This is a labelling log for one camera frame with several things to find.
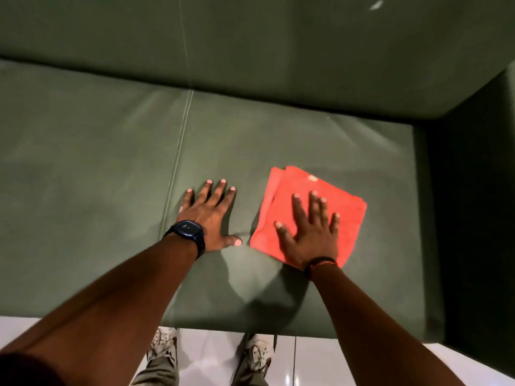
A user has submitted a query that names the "olive trouser leg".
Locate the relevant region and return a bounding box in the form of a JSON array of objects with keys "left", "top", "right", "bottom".
[
  {"left": 130, "top": 355, "right": 180, "bottom": 386},
  {"left": 230, "top": 363, "right": 270, "bottom": 386}
]

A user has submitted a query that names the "white right sneaker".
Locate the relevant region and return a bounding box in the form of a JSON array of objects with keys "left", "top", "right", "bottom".
[{"left": 242, "top": 333, "right": 275, "bottom": 376}]

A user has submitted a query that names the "black wrist watch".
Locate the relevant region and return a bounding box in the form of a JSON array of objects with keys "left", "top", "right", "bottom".
[{"left": 163, "top": 220, "right": 206, "bottom": 260}]

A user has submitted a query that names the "white left sneaker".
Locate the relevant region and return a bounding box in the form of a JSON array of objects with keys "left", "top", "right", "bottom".
[{"left": 146, "top": 326, "right": 178, "bottom": 368}]

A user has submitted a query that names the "person's left forearm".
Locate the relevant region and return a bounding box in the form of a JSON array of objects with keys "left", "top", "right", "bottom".
[{"left": 0, "top": 234, "right": 198, "bottom": 386}]

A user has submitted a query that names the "person's right forearm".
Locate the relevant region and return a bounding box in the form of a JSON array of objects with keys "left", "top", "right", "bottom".
[{"left": 309, "top": 263, "right": 466, "bottom": 386}]

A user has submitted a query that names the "olive right trouser leg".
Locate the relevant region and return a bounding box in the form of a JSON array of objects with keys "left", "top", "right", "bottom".
[{"left": 230, "top": 363, "right": 270, "bottom": 386}]

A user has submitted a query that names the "green leather sofa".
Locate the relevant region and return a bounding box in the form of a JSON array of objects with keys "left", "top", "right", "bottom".
[{"left": 0, "top": 0, "right": 515, "bottom": 376}]

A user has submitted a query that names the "person's right hand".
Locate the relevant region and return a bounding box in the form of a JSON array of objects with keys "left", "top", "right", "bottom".
[{"left": 274, "top": 191, "right": 341, "bottom": 271}]

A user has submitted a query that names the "dark red-trimmed wristband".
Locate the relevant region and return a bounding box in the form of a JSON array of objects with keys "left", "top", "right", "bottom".
[{"left": 303, "top": 257, "right": 338, "bottom": 280}]

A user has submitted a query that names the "white sneaker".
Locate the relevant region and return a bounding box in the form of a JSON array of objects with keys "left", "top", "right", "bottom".
[
  {"left": 242, "top": 333, "right": 275, "bottom": 376},
  {"left": 146, "top": 326, "right": 178, "bottom": 368}
]

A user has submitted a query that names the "red cloth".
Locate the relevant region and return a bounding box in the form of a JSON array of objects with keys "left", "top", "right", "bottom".
[{"left": 250, "top": 166, "right": 367, "bottom": 269}]

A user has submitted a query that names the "person's left hand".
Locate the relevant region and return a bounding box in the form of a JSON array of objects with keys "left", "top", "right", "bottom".
[{"left": 176, "top": 179, "right": 243, "bottom": 254}]

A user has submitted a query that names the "olive left trouser leg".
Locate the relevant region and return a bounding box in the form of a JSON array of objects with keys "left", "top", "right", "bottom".
[{"left": 130, "top": 355, "right": 180, "bottom": 386}]

